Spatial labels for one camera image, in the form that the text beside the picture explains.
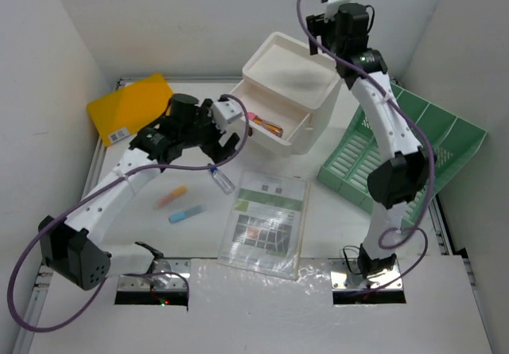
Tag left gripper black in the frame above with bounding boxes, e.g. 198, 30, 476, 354
178, 99, 236, 162

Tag orange pink highlighter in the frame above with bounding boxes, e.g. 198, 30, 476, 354
154, 185, 188, 209

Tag clear document folder with paper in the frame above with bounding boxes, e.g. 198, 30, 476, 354
217, 171, 310, 281

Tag clear spray bottle blue cap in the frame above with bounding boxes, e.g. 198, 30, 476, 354
208, 166, 235, 195

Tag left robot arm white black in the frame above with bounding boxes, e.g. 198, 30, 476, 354
38, 93, 247, 290

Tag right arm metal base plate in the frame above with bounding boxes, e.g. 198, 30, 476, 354
328, 259, 403, 292

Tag blue highlighter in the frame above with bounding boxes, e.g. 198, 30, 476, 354
169, 205, 207, 224

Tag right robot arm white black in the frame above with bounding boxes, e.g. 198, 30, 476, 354
305, 3, 435, 278

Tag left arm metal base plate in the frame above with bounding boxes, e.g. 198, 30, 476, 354
117, 259, 191, 293

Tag white three-drawer cabinet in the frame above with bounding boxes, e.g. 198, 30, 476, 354
231, 32, 342, 157

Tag black thin cable at base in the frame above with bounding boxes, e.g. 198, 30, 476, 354
342, 243, 363, 275

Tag yellow plastic folder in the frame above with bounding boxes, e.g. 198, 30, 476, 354
87, 74, 173, 146

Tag green file organizer tray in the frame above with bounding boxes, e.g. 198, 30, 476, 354
316, 81, 488, 232

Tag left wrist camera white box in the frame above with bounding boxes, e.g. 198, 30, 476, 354
211, 99, 243, 129

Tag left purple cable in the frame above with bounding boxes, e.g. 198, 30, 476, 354
6, 93, 252, 333

